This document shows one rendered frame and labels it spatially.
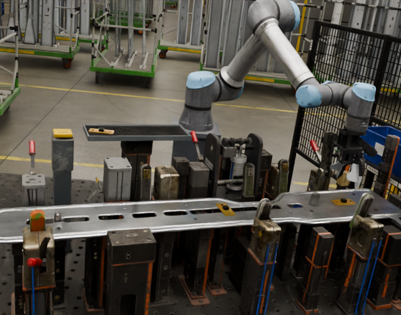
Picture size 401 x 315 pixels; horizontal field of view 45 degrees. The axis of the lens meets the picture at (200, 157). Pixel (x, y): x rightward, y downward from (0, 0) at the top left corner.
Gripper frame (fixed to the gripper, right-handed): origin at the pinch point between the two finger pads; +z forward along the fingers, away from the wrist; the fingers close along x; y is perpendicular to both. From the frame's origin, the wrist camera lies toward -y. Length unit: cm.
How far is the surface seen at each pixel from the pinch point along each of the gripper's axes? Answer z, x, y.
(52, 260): 5, 24, 103
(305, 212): 7.8, 5.2, 19.5
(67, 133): -9, -31, 94
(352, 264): 20.0, 20.5, 8.2
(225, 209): 7.0, 0.8, 47.0
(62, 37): 83, -923, 23
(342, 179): 4.0, -10.9, -6.2
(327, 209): 7.9, 4.5, 10.0
